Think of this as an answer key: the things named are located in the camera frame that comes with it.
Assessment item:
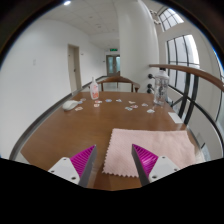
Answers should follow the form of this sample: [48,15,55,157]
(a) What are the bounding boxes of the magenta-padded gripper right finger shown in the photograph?
[131,143,181,187]

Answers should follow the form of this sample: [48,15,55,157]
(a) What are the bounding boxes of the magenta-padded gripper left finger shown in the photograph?
[48,144,98,189]

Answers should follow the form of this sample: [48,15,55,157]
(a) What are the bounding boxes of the pink towel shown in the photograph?
[101,127,201,179]

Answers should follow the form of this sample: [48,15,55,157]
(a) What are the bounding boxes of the white paper card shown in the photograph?
[167,111,184,125]

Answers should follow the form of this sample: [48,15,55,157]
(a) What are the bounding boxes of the clear plastic water bottle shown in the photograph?
[152,69,170,108]

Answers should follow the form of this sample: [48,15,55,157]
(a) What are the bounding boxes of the hand sanitizer pump bottle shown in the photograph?
[89,76,100,101]

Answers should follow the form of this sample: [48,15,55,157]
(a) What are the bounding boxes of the wooden chair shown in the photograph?
[96,75,141,93]

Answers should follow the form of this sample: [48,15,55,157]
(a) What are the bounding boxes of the beige single door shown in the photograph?
[67,43,83,94]

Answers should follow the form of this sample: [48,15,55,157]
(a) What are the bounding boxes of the wooden handrail with black posts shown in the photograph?
[146,63,224,158]

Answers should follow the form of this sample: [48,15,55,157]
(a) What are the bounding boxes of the glass double door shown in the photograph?
[105,54,121,77]

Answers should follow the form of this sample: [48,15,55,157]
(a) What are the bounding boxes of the tall gridded window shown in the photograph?
[165,34,201,94]

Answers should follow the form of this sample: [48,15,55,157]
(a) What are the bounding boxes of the arched upper window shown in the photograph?
[158,7,185,33]

